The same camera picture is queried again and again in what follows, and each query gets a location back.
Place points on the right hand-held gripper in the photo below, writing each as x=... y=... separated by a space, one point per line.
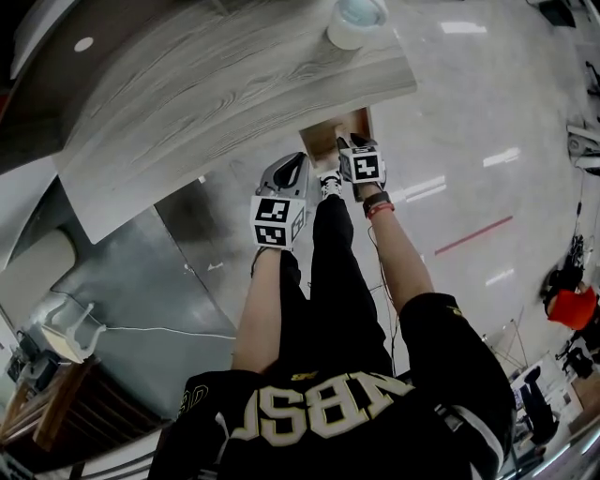
x=363 y=166

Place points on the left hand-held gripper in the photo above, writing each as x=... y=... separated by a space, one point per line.
x=276 y=220

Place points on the wooden desk drawer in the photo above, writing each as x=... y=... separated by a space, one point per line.
x=323 y=140

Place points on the person's right forearm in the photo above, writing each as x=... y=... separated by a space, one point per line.
x=398 y=253

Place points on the person's left forearm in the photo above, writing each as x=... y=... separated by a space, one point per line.
x=262 y=309

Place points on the grey wooden desk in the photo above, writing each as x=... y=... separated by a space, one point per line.
x=197 y=94

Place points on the white round desk cap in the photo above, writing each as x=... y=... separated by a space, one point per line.
x=83 y=44

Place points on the black wrist watch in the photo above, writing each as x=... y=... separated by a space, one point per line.
x=376 y=199

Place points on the black and white shoe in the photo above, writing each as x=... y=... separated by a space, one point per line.
x=330 y=185

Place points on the red wristband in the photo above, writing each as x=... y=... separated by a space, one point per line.
x=380 y=210

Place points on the black trousers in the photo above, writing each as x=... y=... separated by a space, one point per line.
x=335 y=281

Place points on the red floor tape strip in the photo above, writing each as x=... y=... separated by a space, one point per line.
x=473 y=235

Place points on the white tape roll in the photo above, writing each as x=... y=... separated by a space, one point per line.
x=349 y=28

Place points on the grey floor mat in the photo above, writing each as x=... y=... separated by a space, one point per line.
x=140 y=290

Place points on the black printed shirt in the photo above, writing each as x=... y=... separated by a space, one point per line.
x=356 y=422

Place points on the white stool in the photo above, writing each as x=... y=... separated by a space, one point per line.
x=70 y=335

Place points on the brown wooden furniture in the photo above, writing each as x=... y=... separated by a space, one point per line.
x=70 y=403

